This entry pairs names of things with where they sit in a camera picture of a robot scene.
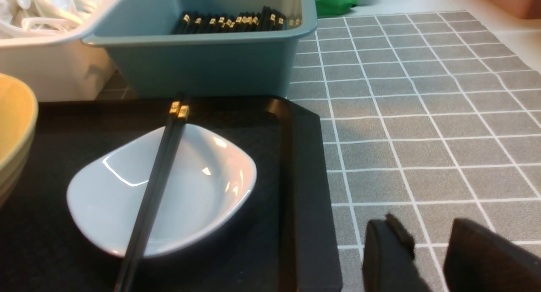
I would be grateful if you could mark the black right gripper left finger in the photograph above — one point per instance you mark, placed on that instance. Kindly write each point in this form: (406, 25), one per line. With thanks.
(388, 258)

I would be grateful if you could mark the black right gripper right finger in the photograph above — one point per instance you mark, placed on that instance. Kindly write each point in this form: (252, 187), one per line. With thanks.
(479, 260)

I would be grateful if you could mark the white square sauce dish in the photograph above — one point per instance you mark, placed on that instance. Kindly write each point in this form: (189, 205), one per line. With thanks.
(210, 180)

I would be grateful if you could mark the black chopstick gold tip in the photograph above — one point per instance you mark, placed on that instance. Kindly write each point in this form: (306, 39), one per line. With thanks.
(158, 199)
(143, 216)

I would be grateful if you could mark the yellow noodle bowl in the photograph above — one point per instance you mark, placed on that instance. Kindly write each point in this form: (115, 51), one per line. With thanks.
(18, 118)

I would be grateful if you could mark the black plastic serving tray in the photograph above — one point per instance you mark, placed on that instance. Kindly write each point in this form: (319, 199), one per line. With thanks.
(281, 240)

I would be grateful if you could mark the grey grid table mat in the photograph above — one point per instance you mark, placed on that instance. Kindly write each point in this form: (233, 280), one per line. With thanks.
(428, 117)

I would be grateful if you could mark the black chopsticks pile in bin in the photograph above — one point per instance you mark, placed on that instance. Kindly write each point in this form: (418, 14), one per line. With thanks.
(268, 19)

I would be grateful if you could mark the teal plastic chopstick bin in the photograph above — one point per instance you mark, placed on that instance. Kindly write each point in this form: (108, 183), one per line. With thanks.
(137, 37)

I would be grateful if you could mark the white plastic spoon bin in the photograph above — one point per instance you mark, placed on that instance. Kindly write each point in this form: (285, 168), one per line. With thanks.
(60, 67)

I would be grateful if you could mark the white spoons pile in bin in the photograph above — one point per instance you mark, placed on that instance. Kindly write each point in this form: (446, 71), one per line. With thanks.
(38, 18)

